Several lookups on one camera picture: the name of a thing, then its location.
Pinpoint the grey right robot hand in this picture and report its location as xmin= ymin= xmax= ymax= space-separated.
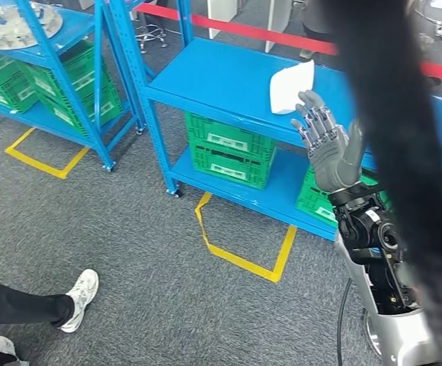
xmin=290 ymin=89 xmax=365 ymax=194

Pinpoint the white plastic cover part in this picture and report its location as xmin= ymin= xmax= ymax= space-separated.
xmin=269 ymin=59 xmax=316 ymax=116

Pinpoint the blue metal shelf rack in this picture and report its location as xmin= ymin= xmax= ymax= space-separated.
xmin=108 ymin=0 xmax=442 ymax=242
xmin=0 ymin=0 xmax=148 ymax=174

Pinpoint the green plastic crate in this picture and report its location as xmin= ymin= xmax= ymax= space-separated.
xmin=22 ymin=40 xmax=125 ymax=136
xmin=295 ymin=165 xmax=391 ymax=228
xmin=183 ymin=111 xmax=277 ymax=191
xmin=0 ymin=49 xmax=39 ymax=114

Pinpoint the red barrier belt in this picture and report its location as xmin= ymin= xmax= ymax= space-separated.
xmin=134 ymin=2 xmax=442 ymax=85

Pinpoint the white desk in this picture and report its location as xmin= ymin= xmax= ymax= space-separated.
xmin=207 ymin=0 xmax=295 ymax=55

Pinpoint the black round stool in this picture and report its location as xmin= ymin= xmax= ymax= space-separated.
xmin=134 ymin=14 xmax=169 ymax=55

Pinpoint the person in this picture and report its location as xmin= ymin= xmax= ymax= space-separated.
xmin=0 ymin=268 xmax=100 ymax=366

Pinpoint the grey plastic wheel hubcap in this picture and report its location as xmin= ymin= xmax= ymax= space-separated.
xmin=0 ymin=0 xmax=64 ymax=51

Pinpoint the black blurred strap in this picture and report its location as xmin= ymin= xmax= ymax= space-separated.
xmin=317 ymin=0 xmax=442 ymax=366

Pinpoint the black cable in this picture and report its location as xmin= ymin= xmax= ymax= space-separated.
xmin=336 ymin=278 xmax=354 ymax=366

